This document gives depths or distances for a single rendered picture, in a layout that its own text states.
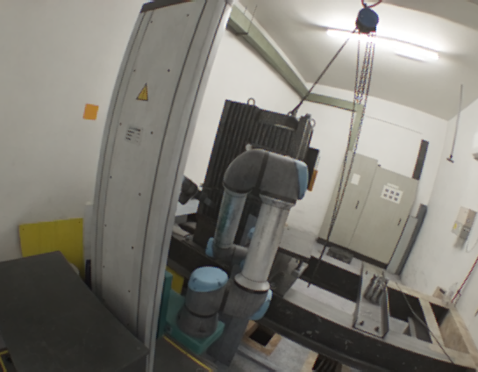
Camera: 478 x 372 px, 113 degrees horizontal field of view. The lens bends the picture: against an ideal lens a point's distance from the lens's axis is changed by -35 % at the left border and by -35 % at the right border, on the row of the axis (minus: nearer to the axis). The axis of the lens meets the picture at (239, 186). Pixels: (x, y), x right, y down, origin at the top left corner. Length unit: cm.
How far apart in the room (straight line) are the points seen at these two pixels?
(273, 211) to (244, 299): 28
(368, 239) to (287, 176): 378
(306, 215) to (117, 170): 420
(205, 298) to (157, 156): 44
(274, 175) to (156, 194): 32
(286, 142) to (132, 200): 88
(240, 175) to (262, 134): 67
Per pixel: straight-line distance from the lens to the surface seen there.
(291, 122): 130
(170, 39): 69
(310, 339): 155
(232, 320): 146
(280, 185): 68
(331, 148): 457
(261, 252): 72
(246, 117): 138
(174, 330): 90
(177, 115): 57
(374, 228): 435
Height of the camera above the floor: 140
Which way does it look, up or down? 11 degrees down
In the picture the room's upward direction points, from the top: 15 degrees clockwise
